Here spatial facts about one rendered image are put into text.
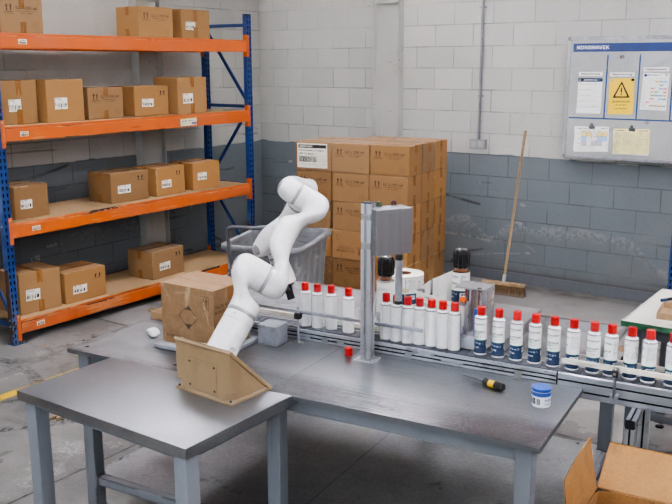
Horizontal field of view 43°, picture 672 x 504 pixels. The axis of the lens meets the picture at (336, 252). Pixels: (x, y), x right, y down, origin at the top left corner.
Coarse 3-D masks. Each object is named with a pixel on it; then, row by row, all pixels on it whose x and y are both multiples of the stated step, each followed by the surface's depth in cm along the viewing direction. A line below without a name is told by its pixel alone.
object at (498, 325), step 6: (498, 312) 344; (498, 318) 345; (504, 318) 347; (492, 324) 347; (498, 324) 344; (504, 324) 345; (492, 330) 347; (498, 330) 345; (504, 330) 346; (492, 336) 348; (498, 336) 346; (504, 336) 347; (492, 342) 348; (498, 342) 346; (504, 342) 348; (492, 348) 348; (498, 348) 347; (492, 354) 349; (498, 354) 347
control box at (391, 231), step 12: (372, 216) 347; (384, 216) 346; (396, 216) 348; (408, 216) 351; (372, 228) 348; (384, 228) 347; (396, 228) 349; (408, 228) 352; (372, 240) 349; (384, 240) 348; (396, 240) 350; (408, 240) 353; (372, 252) 350; (384, 252) 349; (396, 252) 351; (408, 252) 354
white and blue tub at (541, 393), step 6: (534, 384) 315; (540, 384) 315; (546, 384) 315; (534, 390) 311; (540, 390) 310; (546, 390) 309; (534, 396) 311; (540, 396) 310; (546, 396) 310; (534, 402) 312; (540, 402) 310; (546, 402) 310
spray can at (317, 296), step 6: (318, 288) 384; (312, 294) 385; (318, 294) 384; (312, 300) 385; (318, 300) 384; (312, 306) 386; (318, 306) 385; (318, 312) 385; (312, 318) 387; (318, 318) 386; (312, 324) 388; (318, 324) 387
